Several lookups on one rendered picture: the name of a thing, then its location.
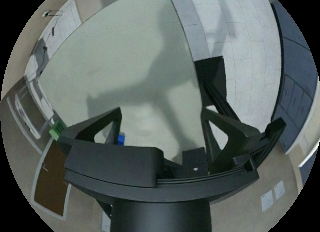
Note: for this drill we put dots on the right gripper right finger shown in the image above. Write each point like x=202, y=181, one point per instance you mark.
x=242, y=139

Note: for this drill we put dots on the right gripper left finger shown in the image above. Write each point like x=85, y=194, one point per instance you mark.
x=86, y=130

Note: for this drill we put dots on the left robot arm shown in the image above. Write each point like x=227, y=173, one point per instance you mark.
x=106, y=208

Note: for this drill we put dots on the blue rack of bins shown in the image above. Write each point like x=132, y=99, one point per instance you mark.
x=121, y=140

